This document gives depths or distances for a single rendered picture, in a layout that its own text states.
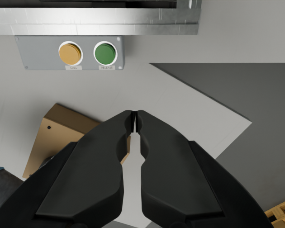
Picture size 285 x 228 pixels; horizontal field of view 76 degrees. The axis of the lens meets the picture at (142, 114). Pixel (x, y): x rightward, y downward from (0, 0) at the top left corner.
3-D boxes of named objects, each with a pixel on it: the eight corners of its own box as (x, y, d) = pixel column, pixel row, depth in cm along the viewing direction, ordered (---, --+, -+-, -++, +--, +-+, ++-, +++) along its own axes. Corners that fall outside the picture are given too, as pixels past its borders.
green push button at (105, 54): (116, 62, 39) (115, 64, 37) (97, 62, 39) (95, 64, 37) (115, 42, 37) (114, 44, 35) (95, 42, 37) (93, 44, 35)
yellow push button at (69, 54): (83, 62, 39) (81, 64, 37) (64, 62, 39) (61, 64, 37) (80, 42, 37) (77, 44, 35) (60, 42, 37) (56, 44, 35)
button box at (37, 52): (125, 63, 44) (123, 70, 39) (37, 63, 44) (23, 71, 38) (124, 31, 41) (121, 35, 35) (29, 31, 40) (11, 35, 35)
